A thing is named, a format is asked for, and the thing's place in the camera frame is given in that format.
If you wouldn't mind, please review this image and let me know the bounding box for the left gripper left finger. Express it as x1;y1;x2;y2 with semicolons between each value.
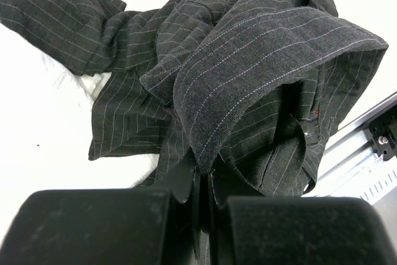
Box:
1;151;200;264

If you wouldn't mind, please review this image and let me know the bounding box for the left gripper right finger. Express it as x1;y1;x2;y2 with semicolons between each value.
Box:
205;168;397;265

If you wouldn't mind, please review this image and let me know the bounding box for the black pinstriped shirt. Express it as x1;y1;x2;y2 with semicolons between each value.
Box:
0;0;390;197

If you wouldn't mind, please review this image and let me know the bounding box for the white shirt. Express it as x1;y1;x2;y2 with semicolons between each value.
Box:
37;50;112;107

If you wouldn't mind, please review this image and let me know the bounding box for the aluminium mounting rail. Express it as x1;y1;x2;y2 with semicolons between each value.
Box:
306;94;396;198

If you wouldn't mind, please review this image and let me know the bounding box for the slotted cable duct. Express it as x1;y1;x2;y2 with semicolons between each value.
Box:
359;169;396;205

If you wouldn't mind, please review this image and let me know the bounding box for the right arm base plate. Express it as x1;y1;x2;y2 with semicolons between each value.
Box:
365;105;396;161

